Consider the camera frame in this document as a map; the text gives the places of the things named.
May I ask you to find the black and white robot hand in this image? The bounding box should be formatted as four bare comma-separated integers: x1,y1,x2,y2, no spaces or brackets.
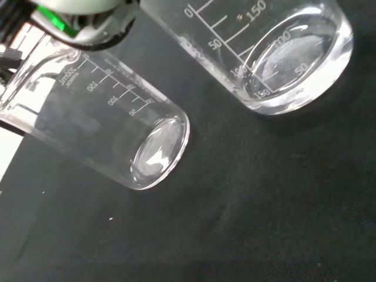
0,0,140,52

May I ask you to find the black bench cloth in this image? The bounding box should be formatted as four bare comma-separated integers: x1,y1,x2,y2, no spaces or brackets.
0,0,376,282

